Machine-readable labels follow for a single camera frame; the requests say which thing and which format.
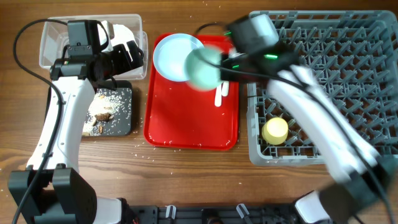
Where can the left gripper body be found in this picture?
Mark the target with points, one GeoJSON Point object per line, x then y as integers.
{"type": "Point", "coordinates": [118, 61]}

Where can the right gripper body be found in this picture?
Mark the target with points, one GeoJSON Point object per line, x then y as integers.
{"type": "Point", "coordinates": [224, 76]}

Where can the white paper napkin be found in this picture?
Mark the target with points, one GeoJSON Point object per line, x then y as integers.
{"type": "Point", "coordinates": [122, 35]}

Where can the white plastic spoon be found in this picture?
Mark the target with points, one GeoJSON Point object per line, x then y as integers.
{"type": "Point", "coordinates": [225, 89]}

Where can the white plastic fork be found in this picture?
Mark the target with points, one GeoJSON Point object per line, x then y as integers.
{"type": "Point", "coordinates": [218, 96]}

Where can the mint green bowl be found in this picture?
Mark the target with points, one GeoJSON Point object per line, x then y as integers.
{"type": "Point", "coordinates": [202, 76]}

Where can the food scraps and rice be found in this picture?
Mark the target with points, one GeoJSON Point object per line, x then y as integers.
{"type": "Point", "coordinates": [110, 113]}

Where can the light blue plate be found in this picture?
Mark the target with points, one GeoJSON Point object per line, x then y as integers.
{"type": "Point", "coordinates": [170, 54]}

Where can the yellow plastic cup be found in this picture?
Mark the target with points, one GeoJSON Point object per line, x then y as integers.
{"type": "Point", "coordinates": [275, 131]}

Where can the light blue bowl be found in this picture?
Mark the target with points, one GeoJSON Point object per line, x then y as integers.
{"type": "Point", "coordinates": [265, 29]}

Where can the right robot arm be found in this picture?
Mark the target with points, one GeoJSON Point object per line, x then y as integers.
{"type": "Point", "coordinates": [361, 174]}

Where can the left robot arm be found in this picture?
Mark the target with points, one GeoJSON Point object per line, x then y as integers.
{"type": "Point", "coordinates": [50, 189]}

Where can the grey dishwasher rack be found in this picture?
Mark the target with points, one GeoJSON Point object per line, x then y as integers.
{"type": "Point", "coordinates": [353, 54]}

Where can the black plastic tray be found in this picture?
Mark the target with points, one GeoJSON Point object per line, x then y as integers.
{"type": "Point", "coordinates": [77, 96]}

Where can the red serving tray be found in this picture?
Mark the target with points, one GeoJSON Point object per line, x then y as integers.
{"type": "Point", "coordinates": [181, 117]}

